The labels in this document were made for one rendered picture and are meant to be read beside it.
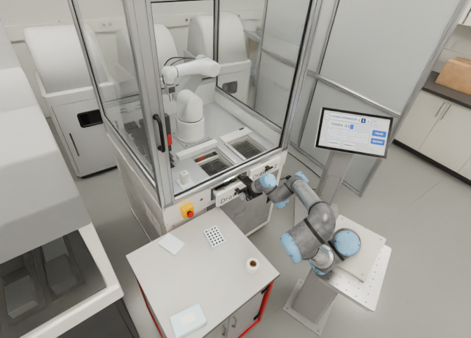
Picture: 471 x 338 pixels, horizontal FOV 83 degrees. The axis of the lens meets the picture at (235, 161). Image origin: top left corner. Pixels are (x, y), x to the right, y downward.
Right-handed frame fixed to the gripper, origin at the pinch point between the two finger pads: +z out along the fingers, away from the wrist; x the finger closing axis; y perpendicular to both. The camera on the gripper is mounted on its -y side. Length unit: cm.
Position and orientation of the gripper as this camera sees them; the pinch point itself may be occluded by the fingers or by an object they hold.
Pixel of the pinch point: (240, 191)
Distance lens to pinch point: 167.5
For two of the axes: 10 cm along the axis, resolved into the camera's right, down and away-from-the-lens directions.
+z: -4.1, 3.2, 8.6
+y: 4.7, 8.8, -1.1
